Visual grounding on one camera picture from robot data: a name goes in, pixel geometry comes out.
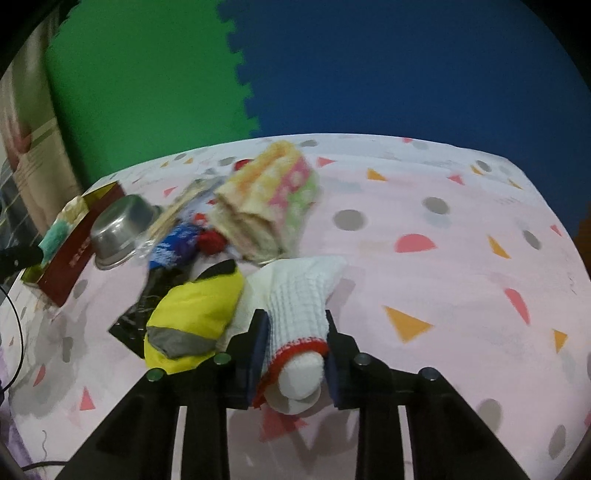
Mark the stainless steel bowl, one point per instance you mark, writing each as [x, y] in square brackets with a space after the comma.
[120, 230]

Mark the yellow checked towel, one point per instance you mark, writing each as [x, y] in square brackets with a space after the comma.
[268, 203]

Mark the blue foam mat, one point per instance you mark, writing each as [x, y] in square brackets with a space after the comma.
[392, 69]

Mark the pink patterned tablecloth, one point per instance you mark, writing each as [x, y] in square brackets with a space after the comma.
[438, 300]

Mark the yellow cloth grey trim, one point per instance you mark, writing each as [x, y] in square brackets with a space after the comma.
[194, 314]

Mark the dark red cardboard box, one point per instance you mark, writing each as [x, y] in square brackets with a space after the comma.
[69, 263]

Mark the green foam mat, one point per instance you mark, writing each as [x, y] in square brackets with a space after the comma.
[147, 83]

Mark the grey plaid cloth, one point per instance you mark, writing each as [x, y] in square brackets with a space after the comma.
[11, 203]

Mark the black plastic wrapper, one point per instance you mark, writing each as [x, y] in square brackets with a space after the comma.
[138, 318]

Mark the white knit glove red cuff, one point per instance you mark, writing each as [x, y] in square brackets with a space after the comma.
[295, 304]

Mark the clear pack of cotton swabs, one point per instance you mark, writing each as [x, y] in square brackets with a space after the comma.
[171, 212]

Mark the blue white printed packet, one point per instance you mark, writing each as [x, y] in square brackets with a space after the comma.
[175, 240]

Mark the red soft item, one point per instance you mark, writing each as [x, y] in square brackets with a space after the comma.
[210, 242]

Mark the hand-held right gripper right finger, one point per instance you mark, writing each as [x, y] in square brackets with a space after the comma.
[333, 369]

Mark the brown cardboard box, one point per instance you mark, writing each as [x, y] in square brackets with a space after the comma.
[582, 244]

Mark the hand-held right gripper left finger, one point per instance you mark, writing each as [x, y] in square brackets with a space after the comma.
[261, 341]

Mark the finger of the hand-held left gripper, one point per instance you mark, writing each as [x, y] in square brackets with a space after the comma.
[21, 259]

